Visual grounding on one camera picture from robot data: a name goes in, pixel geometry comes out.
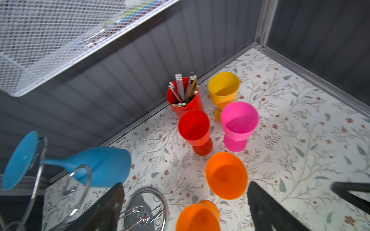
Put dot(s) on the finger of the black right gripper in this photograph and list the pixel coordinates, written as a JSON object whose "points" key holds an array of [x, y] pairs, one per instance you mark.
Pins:
{"points": [[342, 189]]}

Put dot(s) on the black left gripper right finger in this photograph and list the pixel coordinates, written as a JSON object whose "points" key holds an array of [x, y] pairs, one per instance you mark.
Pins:
{"points": [[267, 214]]}

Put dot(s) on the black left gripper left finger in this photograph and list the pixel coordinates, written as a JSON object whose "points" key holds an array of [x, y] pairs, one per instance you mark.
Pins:
{"points": [[101, 216]]}

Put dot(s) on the chrome wine glass rack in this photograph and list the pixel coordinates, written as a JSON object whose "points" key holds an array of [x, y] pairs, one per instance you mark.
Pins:
{"points": [[146, 211]]}

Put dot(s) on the orange wine glass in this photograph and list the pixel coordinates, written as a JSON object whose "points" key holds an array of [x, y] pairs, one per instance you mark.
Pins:
{"points": [[226, 176], [203, 216]]}

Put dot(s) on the pink wine glass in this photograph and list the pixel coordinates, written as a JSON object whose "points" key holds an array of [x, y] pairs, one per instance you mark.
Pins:
{"points": [[239, 120]]}

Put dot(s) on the red wine glass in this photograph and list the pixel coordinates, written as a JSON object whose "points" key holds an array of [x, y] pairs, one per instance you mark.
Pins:
{"points": [[195, 127]]}

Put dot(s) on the yellow wine glass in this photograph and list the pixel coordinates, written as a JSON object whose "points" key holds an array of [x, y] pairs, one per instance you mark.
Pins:
{"points": [[224, 88]]}

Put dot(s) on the blue wine glass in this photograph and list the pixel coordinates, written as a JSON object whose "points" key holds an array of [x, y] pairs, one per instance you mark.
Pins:
{"points": [[109, 165]]}

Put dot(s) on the red pencil cup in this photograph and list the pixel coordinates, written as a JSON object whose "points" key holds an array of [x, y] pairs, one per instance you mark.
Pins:
{"points": [[195, 104]]}

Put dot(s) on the pencils in red cup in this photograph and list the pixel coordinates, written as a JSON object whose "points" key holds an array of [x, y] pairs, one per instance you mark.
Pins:
{"points": [[184, 92]]}

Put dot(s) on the white wire wall basket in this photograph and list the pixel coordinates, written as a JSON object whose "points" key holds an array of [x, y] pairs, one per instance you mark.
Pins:
{"points": [[41, 39]]}

